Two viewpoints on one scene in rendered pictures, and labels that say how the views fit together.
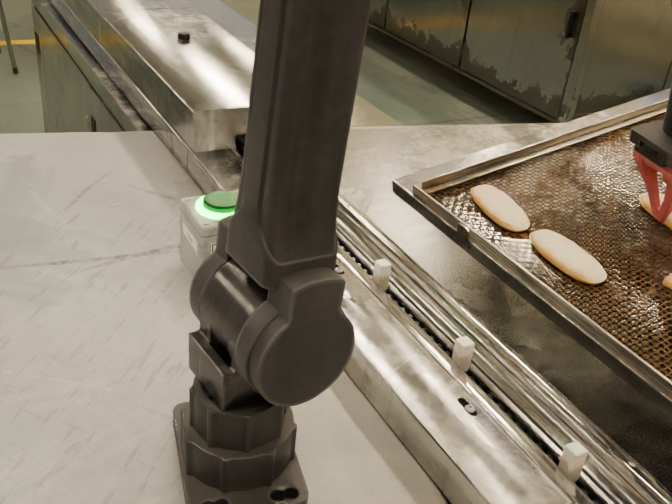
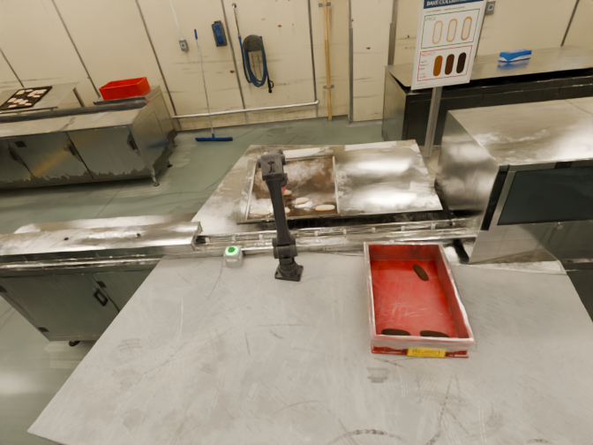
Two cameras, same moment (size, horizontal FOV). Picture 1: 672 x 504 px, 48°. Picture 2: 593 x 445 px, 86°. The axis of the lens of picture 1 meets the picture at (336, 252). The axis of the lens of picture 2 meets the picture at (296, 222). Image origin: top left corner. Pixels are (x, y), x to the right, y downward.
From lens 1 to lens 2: 1.04 m
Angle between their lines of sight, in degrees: 43
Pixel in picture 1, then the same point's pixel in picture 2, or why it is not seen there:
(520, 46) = (116, 160)
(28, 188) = (174, 290)
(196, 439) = (289, 271)
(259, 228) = (286, 237)
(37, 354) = (244, 295)
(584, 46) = (142, 149)
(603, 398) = (303, 225)
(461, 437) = (305, 243)
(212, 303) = (281, 252)
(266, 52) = (279, 215)
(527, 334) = not seen: hidden behind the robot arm
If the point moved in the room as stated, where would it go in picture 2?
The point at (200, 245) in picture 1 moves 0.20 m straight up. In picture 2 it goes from (237, 259) to (227, 225)
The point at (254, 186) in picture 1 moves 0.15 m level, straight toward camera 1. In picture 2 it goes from (282, 232) to (317, 240)
